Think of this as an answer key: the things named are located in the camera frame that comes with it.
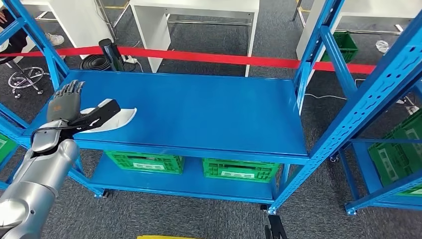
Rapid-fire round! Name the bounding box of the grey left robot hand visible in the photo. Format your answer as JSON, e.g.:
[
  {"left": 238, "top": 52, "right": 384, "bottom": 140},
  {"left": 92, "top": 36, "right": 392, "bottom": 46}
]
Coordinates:
[{"left": 47, "top": 80, "right": 86, "bottom": 122}]

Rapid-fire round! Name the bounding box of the white curved plastic part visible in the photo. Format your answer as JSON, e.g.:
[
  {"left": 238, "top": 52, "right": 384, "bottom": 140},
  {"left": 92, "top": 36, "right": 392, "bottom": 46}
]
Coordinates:
[{"left": 79, "top": 106, "right": 138, "bottom": 134}]

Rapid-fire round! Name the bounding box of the blue metal shelf rack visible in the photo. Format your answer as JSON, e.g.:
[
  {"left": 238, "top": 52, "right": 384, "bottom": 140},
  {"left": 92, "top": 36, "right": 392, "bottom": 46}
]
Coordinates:
[
  {"left": 0, "top": 0, "right": 422, "bottom": 215},
  {"left": 339, "top": 77, "right": 422, "bottom": 216}
]

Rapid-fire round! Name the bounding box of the chrome stool base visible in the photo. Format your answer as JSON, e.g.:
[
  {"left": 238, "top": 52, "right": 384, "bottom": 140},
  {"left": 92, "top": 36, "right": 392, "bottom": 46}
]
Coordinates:
[{"left": 0, "top": 56, "right": 46, "bottom": 100}]

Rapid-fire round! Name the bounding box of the person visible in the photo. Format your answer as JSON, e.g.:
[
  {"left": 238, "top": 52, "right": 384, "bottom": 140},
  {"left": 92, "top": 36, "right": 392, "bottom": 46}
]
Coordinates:
[{"left": 0, "top": 8, "right": 65, "bottom": 55}]

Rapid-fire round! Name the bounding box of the red barrier tape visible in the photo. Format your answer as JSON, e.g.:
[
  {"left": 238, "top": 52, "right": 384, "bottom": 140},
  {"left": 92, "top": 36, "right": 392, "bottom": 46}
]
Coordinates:
[{"left": 0, "top": 46, "right": 377, "bottom": 75}]

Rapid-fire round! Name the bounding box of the clear crumpled plastic bag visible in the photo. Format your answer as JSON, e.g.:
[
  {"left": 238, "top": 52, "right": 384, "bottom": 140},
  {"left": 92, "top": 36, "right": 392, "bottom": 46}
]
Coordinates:
[{"left": 376, "top": 40, "right": 391, "bottom": 54}]

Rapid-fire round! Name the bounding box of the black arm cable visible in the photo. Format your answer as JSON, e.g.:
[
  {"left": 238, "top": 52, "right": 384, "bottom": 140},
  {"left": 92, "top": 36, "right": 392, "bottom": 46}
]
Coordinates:
[{"left": 30, "top": 125, "right": 75, "bottom": 146}]

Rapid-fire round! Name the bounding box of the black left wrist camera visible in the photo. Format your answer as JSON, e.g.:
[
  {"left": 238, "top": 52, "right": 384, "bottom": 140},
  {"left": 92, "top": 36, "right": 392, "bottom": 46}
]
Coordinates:
[{"left": 67, "top": 98, "right": 121, "bottom": 134}]

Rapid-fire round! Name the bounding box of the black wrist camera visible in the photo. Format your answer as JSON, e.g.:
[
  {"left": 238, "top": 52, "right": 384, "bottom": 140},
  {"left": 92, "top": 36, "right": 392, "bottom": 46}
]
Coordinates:
[
  {"left": 67, "top": 98, "right": 121, "bottom": 134},
  {"left": 264, "top": 214, "right": 289, "bottom": 239}
]

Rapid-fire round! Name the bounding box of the black stanchion post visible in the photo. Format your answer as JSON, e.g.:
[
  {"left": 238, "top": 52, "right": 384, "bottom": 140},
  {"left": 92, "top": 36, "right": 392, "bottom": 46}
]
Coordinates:
[{"left": 79, "top": 38, "right": 126, "bottom": 73}]

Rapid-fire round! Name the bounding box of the steel frame table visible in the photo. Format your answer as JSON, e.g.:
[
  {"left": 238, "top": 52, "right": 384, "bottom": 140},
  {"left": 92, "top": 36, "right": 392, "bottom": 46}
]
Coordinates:
[{"left": 94, "top": 0, "right": 131, "bottom": 41}]

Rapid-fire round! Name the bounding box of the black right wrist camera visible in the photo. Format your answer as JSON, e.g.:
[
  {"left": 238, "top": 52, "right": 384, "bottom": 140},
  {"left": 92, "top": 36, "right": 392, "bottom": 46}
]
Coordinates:
[{"left": 264, "top": 214, "right": 289, "bottom": 239}]

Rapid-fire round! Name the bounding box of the white floor cable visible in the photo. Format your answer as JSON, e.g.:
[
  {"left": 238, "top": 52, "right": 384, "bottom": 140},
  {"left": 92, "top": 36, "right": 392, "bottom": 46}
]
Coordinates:
[{"left": 303, "top": 93, "right": 348, "bottom": 101}]

